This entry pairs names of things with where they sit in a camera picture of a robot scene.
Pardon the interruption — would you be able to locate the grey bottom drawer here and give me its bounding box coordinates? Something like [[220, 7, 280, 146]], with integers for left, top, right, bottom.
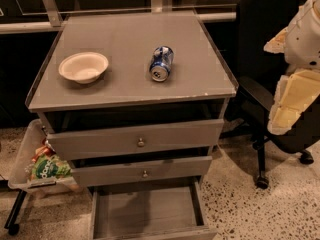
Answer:
[[89, 177, 217, 240]]

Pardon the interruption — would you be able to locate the grey drawer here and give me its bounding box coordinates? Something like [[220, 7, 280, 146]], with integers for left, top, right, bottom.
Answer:
[[89, 177, 217, 240], [72, 156, 212, 187], [47, 119, 224, 160]]

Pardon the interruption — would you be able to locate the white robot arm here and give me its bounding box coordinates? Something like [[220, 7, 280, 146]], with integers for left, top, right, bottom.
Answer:
[[264, 0, 320, 135]]

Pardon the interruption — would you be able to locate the grey drawer cabinet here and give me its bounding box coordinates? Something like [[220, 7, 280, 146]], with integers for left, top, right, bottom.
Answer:
[[25, 10, 240, 192]]

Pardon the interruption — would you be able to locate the grey top drawer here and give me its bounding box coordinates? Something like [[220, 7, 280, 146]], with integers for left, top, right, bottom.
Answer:
[[47, 119, 224, 160]]

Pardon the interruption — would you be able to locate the grey middle drawer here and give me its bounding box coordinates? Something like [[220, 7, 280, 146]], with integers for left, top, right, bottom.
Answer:
[[72, 156, 212, 187]]

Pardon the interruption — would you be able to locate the black office chair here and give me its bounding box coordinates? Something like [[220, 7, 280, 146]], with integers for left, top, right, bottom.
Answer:
[[225, 0, 320, 189]]

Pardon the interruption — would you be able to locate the crushed blue soda can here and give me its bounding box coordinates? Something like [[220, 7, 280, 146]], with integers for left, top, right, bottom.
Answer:
[[149, 46, 174, 82]]

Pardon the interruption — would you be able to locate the white paper bowl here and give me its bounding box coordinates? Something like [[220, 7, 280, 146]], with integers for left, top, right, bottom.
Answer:
[[58, 52, 109, 84]]

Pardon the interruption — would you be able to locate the red snack bag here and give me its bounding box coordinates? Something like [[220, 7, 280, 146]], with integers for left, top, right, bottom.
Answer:
[[31, 139, 55, 163]]

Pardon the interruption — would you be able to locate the green snack bag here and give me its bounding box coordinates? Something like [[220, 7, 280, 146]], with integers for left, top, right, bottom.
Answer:
[[25, 155, 71, 180]]

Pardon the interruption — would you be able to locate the clear plastic bin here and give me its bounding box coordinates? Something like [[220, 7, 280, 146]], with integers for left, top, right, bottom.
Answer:
[[8, 119, 82, 198]]

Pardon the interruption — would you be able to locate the black wheeled stand leg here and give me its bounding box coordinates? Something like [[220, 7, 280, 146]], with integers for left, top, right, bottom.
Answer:
[[4, 190, 27, 236]]

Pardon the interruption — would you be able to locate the metal rail frame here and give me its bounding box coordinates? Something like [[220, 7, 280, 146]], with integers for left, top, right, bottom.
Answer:
[[0, 0, 236, 34]]

